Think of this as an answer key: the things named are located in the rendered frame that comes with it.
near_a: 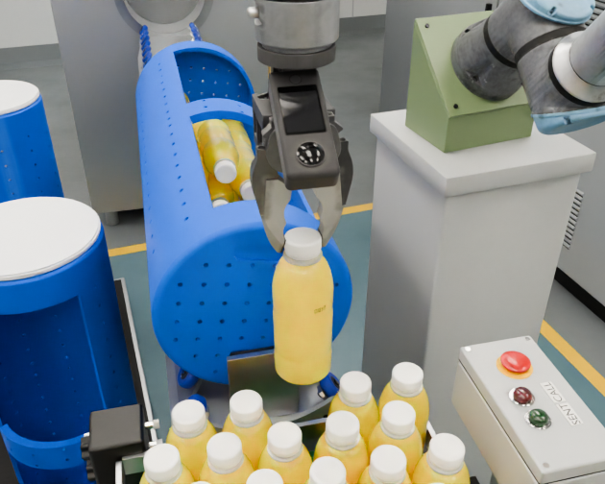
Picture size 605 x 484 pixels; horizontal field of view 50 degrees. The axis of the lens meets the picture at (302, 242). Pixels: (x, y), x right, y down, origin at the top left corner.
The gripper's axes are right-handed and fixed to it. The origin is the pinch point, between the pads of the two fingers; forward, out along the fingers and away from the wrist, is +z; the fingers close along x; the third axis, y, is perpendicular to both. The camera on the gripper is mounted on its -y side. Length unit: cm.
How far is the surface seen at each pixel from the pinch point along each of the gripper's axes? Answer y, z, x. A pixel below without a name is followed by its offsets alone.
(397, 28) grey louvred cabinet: 299, 62, -126
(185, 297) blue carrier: 15.1, 16.4, 12.4
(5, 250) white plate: 49, 26, 42
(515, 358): -3.6, 18.7, -25.9
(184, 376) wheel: 17.8, 33.1, 14.0
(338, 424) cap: -6.3, 21.5, -2.7
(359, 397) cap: -2.1, 22.2, -6.6
